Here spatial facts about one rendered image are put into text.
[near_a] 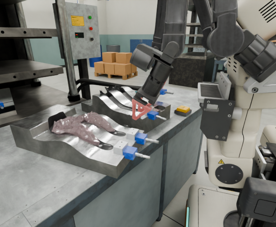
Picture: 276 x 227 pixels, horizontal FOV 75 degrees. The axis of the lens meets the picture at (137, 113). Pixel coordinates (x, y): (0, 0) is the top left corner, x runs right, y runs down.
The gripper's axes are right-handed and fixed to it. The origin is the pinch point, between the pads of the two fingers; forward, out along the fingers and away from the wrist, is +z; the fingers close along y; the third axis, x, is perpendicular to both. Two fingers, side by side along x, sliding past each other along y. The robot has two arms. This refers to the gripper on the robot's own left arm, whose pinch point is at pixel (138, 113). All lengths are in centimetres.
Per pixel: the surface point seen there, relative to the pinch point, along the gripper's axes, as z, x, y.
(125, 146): 12.0, 2.0, 4.0
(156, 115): 7.5, 7.2, -22.3
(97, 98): 21.1, -26.2, -30.9
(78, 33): 7, -75, -79
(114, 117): 22.7, -11.7, -25.5
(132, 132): 11.8, 1.6, -5.6
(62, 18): -2, -76, -57
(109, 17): 76, -395, -858
